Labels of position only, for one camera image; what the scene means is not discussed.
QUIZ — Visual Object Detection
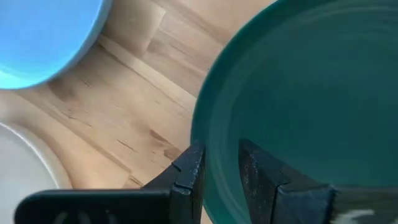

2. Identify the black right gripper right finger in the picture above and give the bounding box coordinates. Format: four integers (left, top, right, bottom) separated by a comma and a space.
238, 138, 398, 224

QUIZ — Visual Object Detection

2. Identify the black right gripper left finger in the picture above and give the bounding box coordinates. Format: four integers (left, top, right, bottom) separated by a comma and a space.
14, 139, 206, 224

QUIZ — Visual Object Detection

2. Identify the dark teal plate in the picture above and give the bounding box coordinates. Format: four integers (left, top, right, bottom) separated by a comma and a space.
190, 0, 398, 224

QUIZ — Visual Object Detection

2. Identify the blue plate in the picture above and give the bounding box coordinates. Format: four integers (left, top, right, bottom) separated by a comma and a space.
0, 0, 113, 90

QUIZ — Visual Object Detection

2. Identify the grey beige plate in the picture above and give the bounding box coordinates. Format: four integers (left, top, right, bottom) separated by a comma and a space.
0, 121, 74, 224

